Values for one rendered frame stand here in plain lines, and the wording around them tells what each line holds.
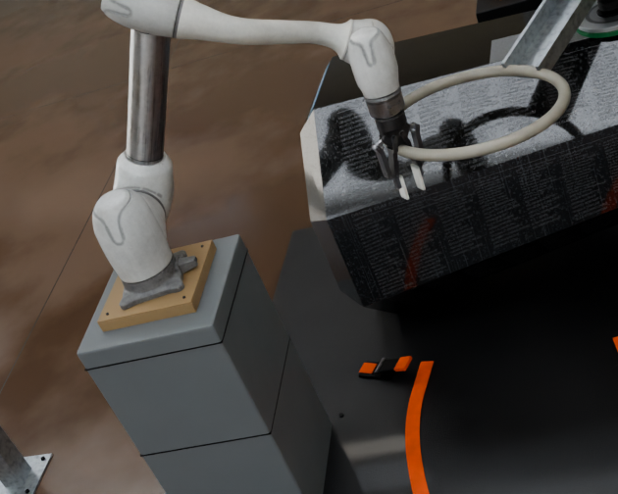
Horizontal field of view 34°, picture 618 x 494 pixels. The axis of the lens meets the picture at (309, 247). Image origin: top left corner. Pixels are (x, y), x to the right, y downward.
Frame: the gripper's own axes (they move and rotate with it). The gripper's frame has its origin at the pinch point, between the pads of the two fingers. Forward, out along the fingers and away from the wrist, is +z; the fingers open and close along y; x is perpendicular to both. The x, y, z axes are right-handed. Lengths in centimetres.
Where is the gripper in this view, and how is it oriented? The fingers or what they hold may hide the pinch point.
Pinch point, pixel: (410, 182)
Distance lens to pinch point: 258.9
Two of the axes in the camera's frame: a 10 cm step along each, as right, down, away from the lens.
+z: 3.1, 8.2, 4.9
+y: 8.3, -4.8, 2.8
